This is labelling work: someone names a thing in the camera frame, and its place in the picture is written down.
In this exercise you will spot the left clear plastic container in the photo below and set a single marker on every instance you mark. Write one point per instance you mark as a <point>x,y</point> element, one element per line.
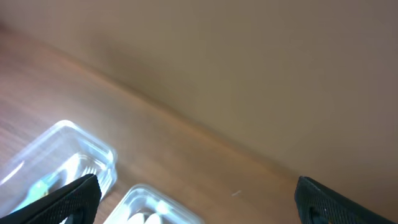
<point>64,149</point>

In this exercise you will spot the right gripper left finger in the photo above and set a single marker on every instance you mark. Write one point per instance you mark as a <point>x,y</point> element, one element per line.
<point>75,203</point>

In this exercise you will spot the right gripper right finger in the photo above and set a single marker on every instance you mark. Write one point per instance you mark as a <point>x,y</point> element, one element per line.
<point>317,203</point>

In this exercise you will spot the clear plastic container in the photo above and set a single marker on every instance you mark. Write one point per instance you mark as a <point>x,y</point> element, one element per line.
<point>64,149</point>
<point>143,198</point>

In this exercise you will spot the white plastic spoon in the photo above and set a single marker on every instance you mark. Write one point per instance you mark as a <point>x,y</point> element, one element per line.
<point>154,219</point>
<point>138,218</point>

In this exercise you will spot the right clear plastic container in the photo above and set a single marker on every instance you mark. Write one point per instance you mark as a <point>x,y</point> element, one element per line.
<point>143,198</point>

